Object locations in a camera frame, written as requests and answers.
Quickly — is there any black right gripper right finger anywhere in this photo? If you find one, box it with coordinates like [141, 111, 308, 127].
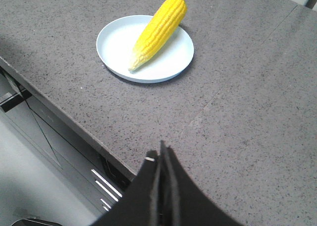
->
[160, 141, 240, 226]

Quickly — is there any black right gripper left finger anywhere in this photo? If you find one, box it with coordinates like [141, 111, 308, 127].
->
[93, 150, 160, 226]

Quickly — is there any light blue round plate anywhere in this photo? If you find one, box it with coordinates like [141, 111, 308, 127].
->
[96, 15, 194, 83]

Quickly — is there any yellow corn cob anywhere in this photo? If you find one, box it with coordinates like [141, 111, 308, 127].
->
[128, 0, 187, 72]

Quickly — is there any grey cabinet under table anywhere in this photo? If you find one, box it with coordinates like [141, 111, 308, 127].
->
[0, 70, 124, 226]

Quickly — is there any black cable under table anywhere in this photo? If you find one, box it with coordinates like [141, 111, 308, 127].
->
[14, 87, 105, 167]

